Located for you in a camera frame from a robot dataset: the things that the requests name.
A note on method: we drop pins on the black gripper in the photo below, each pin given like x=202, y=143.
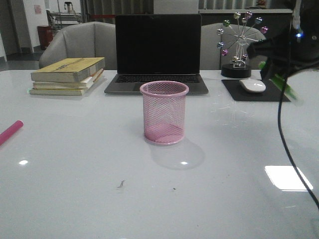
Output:
x=296, y=48

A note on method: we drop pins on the green highlighter pen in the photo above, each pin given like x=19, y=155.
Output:
x=283, y=91

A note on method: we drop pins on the pink highlighter pen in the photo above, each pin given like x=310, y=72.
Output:
x=10, y=131

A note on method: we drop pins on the pink mesh pen holder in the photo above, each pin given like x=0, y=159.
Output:
x=164, y=111

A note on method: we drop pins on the black mouse pad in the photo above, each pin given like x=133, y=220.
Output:
x=238, y=93

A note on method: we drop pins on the white computer mouse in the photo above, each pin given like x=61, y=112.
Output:
x=252, y=85

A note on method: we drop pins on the ferris wheel desk ornament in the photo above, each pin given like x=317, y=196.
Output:
x=235, y=39

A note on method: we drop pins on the grey right armchair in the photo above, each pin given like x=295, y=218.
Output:
x=210, y=58

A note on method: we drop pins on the grey armchair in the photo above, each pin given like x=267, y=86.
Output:
x=210, y=58
x=92, y=39

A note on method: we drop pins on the grey laptop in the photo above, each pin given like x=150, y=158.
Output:
x=157, y=47

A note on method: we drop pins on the grey left armchair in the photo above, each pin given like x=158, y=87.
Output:
x=92, y=39

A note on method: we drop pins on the middle book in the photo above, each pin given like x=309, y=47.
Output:
x=85, y=84

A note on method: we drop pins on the top yellow book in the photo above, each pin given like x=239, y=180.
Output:
x=69, y=70

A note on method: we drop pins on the metal cart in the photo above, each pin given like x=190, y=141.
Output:
x=62, y=13

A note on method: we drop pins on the red trash bin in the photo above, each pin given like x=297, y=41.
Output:
x=45, y=36

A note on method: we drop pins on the bottom book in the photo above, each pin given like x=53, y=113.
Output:
x=58, y=92

